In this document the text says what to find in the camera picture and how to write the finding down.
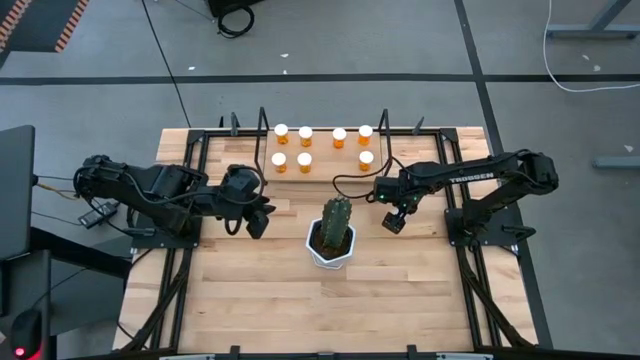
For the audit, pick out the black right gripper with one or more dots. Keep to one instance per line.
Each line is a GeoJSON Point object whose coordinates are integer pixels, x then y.
{"type": "Point", "coordinates": [387, 189]}

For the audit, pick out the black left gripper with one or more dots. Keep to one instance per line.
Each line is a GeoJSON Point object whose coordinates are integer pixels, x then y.
{"type": "Point", "coordinates": [235, 202]}

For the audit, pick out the orange medicine bottle white cap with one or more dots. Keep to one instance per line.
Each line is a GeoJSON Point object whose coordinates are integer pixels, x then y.
{"type": "Point", "coordinates": [365, 131]}
{"type": "Point", "coordinates": [305, 132]}
{"type": "Point", "coordinates": [281, 130]}
{"type": "Point", "coordinates": [304, 159]}
{"type": "Point", "coordinates": [366, 157]}
{"type": "Point", "coordinates": [339, 134]}
{"type": "Point", "coordinates": [278, 159]}

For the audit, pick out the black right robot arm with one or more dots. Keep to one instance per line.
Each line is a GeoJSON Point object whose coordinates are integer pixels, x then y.
{"type": "Point", "coordinates": [475, 177]}

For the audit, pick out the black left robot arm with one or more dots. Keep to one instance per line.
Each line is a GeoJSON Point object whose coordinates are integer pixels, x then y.
{"type": "Point", "coordinates": [165, 185]}

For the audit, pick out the green cactus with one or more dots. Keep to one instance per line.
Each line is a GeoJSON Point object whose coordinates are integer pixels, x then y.
{"type": "Point", "coordinates": [336, 220]}

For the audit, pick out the white hexagonal plant pot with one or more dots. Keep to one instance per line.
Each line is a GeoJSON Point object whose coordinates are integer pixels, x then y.
{"type": "Point", "coordinates": [327, 262]}

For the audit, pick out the black power adapter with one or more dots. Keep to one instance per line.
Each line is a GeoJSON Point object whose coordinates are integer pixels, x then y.
{"type": "Point", "coordinates": [92, 217]}

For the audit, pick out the black equipment box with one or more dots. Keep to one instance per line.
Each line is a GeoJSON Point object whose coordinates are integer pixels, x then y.
{"type": "Point", "coordinates": [230, 5]}

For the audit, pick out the grey metal floor bar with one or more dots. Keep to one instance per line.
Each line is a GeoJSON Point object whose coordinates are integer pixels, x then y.
{"type": "Point", "coordinates": [617, 162]}

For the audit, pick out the dark grey side desk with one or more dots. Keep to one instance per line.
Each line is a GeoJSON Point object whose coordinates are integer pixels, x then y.
{"type": "Point", "coordinates": [30, 280]}

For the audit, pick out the dark grey monitor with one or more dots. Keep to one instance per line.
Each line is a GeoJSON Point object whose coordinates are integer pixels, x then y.
{"type": "Point", "coordinates": [15, 190]}

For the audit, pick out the black computer mouse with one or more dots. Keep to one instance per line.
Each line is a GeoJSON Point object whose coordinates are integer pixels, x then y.
{"type": "Point", "coordinates": [27, 330]}

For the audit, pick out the grey metal table base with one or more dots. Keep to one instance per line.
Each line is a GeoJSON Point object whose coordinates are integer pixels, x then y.
{"type": "Point", "coordinates": [590, 32]}

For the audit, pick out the black ramp orange striped edges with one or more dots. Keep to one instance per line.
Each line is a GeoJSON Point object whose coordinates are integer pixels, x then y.
{"type": "Point", "coordinates": [40, 25]}

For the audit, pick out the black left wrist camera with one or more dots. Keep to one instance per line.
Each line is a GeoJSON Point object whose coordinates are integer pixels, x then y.
{"type": "Point", "coordinates": [242, 179]}

